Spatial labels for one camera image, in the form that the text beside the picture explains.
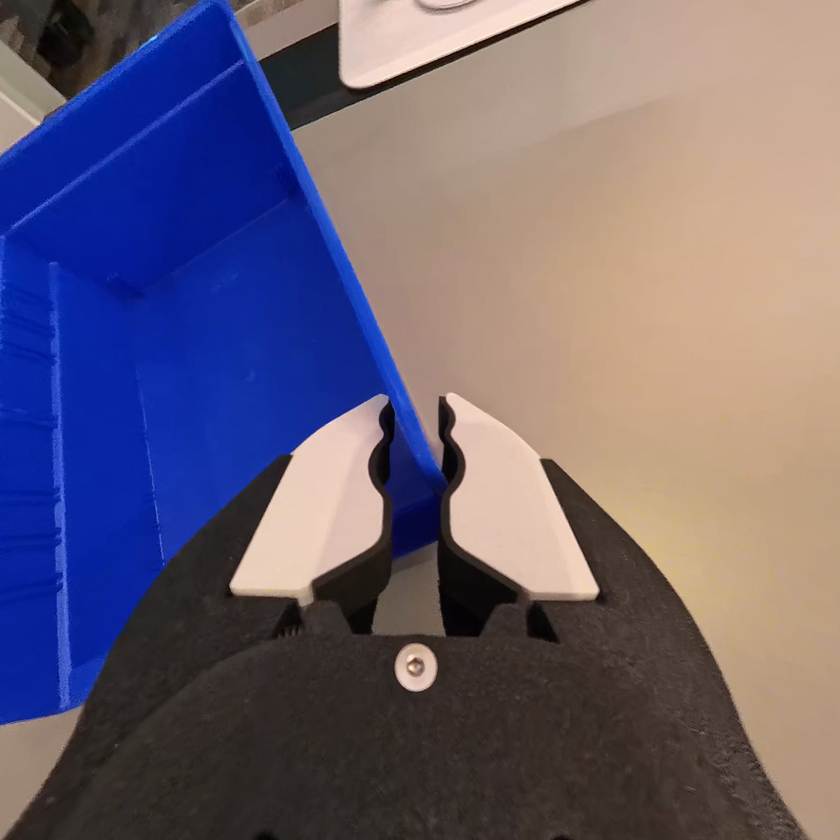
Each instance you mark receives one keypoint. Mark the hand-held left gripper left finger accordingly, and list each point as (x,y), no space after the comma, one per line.
(308,525)

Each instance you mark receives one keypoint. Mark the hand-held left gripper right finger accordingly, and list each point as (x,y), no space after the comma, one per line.
(518,525)

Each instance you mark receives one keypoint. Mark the blue plastic bin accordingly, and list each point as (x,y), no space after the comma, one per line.
(164,328)

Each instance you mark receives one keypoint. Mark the white document stand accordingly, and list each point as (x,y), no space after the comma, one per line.
(407,39)

